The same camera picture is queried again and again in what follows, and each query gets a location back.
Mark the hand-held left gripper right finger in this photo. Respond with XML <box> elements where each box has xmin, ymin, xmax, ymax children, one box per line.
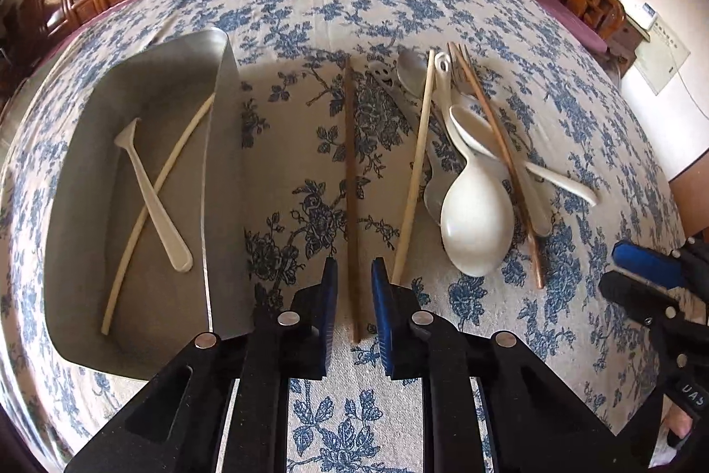
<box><xmin>370</xmin><ymin>257</ymin><xmax>638</xmax><ymax>473</ymax></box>

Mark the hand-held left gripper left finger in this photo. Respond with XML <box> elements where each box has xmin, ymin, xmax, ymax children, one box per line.
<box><xmin>63</xmin><ymin>257</ymin><xmax>339</xmax><ymax>473</ymax></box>

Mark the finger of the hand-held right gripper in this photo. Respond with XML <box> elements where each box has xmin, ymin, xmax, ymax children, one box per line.
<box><xmin>599</xmin><ymin>270</ymin><xmax>682</xmax><ymax>327</ymax></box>
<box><xmin>612</xmin><ymin>239</ymin><xmax>686</xmax><ymax>289</ymax></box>

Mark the dark wooden chopstick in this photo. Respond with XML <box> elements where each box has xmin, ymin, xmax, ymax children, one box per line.
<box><xmin>343</xmin><ymin>63</ymin><xmax>362</xmax><ymax>344</ymax></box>

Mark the metal fork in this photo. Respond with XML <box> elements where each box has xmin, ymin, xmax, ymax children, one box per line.
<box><xmin>450</xmin><ymin>46</ymin><xmax>555</xmax><ymax>237</ymax></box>

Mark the light bamboo chopstick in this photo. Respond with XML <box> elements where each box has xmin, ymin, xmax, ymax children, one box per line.
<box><xmin>390</xmin><ymin>50</ymin><xmax>436</xmax><ymax>285</ymax></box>
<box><xmin>101</xmin><ymin>93</ymin><xmax>216</xmax><ymax>335</ymax></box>

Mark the white plastic rice paddle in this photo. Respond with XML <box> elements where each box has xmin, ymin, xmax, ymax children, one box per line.
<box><xmin>433</xmin><ymin>52</ymin><xmax>516</xmax><ymax>279</ymax></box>

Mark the reddish brown wooden chopstick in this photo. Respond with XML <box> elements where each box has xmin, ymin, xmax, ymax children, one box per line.
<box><xmin>448</xmin><ymin>42</ymin><xmax>547</xmax><ymax>290</ymax></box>

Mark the white ceramic soup spoon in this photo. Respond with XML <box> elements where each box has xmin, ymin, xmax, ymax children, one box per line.
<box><xmin>448</xmin><ymin>104</ymin><xmax>600</xmax><ymax>208</ymax></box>

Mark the smiley face metal spoon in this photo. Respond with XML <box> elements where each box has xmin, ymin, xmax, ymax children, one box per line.
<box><xmin>367</xmin><ymin>59</ymin><xmax>460</xmax><ymax>224</ymax></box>

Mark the plain metal spoon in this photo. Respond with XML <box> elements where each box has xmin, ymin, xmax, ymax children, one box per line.
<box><xmin>396</xmin><ymin>50</ymin><xmax>444</xmax><ymax>119</ymax></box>

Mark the stainless steel tray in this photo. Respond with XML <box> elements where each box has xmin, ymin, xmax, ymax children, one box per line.
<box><xmin>43</xmin><ymin>28</ymin><xmax>245</xmax><ymax>379</ymax></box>

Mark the person's right hand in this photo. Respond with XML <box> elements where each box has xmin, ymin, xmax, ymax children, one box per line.
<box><xmin>662</xmin><ymin>403</ymin><xmax>700</xmax><ymax>457</ymax></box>

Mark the white plastic spatula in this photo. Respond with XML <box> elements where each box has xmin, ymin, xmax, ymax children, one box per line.
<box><xmin>113</xmin><ymin>118</ymin><xmax>194</xmax><ymax>272</ymax></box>

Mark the white box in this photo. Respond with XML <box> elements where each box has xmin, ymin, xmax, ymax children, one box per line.
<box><xmin>620</xmin><ymin>0</ymin><xmax>661</xmax><ymax>31</ymax></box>

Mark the white wall paper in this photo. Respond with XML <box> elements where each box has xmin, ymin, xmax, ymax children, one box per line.
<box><xmin>633</xmin><ymin>16</ymin><xmax>691</xmax><ymax>96</ymax></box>

